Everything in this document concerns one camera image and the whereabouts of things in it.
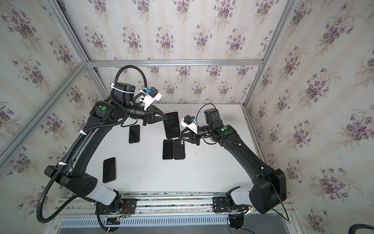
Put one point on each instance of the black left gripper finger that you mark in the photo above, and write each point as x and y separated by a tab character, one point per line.
157	119
157	114

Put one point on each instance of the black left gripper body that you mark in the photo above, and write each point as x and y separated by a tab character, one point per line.
149	117

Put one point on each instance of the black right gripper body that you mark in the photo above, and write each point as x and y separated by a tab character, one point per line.
193	136

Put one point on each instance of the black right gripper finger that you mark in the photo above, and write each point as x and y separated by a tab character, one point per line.
186	133
186	139

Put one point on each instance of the black phone case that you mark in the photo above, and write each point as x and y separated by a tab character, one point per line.
179	149

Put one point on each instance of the black phone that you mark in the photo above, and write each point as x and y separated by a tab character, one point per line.
134	134

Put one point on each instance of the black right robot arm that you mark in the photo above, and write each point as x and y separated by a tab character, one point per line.
269	185

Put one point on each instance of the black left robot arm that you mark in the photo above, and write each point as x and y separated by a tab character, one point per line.
70	171

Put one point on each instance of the white ventilated strip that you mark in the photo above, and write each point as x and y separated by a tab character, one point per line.
147	221

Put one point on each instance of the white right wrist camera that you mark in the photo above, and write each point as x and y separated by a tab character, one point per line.
190	123

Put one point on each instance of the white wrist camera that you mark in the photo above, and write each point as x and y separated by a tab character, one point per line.
149	95
190	123

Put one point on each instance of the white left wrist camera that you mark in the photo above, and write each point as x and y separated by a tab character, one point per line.
149	95

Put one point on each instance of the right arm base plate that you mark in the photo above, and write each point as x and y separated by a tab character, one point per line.
221	206

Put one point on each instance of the aluminium rail front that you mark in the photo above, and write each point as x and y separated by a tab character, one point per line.
154	204

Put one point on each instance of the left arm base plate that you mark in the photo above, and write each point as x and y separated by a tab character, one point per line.
127	207

